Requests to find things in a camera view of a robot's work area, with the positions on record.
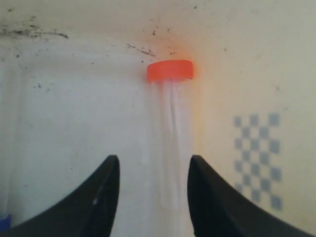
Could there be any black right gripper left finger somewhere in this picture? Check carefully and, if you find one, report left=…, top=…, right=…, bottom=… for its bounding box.
left=0, top=155, right=120, bottom=237

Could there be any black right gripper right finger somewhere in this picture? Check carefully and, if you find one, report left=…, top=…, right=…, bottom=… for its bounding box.
left=188, top=155, right=309, bottom=237

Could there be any blue-capped clear tube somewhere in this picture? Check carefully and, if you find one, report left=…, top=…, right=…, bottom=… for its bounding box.
left=0, top=214, right=12, bottom=232

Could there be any small cream plastic bin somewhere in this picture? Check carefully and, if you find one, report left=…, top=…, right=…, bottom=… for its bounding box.
left=0, top=0, right=316, bottom=237

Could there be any orange-capped clear tube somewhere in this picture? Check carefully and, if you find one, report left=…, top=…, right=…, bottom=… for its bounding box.
left=147, top=60, right=194, bottom=237

